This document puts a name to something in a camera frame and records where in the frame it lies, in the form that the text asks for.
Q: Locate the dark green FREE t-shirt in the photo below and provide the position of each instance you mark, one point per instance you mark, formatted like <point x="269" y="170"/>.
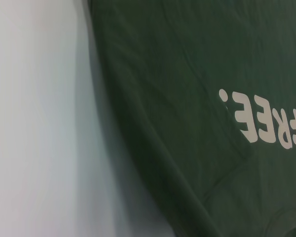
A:
<point x="187" y="98"/>

